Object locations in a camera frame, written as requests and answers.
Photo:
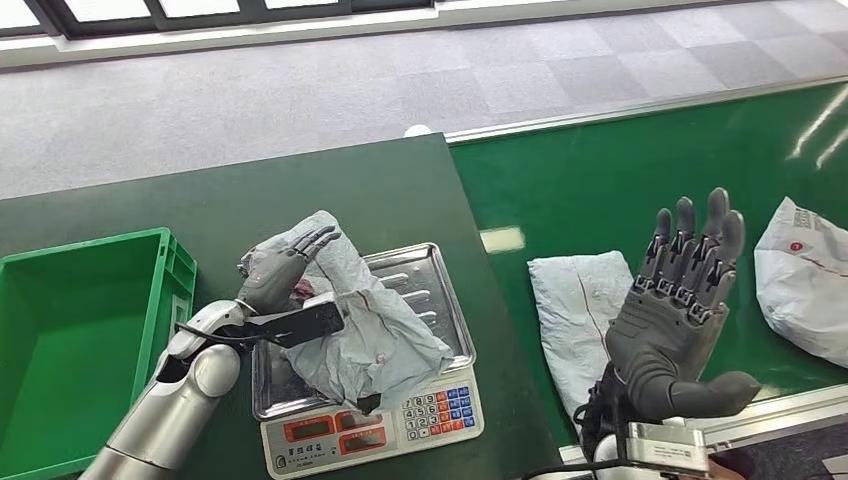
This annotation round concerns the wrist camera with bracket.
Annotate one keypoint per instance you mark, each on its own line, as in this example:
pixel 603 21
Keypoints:
pixel 305 324
pixel 666 447

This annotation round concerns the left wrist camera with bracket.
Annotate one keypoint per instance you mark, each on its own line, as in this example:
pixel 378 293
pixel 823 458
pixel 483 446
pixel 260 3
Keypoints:
pixel 305 324

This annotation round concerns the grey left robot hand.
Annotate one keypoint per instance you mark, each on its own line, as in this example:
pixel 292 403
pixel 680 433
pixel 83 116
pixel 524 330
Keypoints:
pixel 272 281

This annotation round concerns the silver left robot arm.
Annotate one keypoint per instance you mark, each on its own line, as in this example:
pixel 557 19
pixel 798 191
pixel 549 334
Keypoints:
pixel 172 404

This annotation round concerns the green conveyor belt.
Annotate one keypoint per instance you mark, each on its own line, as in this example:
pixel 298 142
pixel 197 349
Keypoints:
pixel 596 185

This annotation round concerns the large grey parcel red print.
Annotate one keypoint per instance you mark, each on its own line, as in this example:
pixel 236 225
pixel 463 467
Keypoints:
pixel 576 311

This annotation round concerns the green plastic crate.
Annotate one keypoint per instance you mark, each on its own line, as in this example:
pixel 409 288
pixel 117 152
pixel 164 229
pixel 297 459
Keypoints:
pixel 79 344

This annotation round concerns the electronic scale with steel tray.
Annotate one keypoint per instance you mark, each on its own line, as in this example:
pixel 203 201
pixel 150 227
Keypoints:
pixel 437 411

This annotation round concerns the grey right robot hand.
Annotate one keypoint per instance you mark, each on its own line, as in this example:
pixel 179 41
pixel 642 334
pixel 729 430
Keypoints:
pixel 669 344

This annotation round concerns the dark window frame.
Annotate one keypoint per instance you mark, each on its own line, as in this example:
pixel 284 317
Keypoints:
pixel 252 10

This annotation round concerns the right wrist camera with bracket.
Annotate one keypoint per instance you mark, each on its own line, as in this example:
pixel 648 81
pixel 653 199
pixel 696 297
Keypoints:
pixel 666 447

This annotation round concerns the white round cap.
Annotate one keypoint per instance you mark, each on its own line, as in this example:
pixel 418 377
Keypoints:
pixel 418 131

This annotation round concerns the white parcel bag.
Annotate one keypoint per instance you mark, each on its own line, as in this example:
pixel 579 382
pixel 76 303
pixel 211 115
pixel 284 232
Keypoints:
pixel 808 291

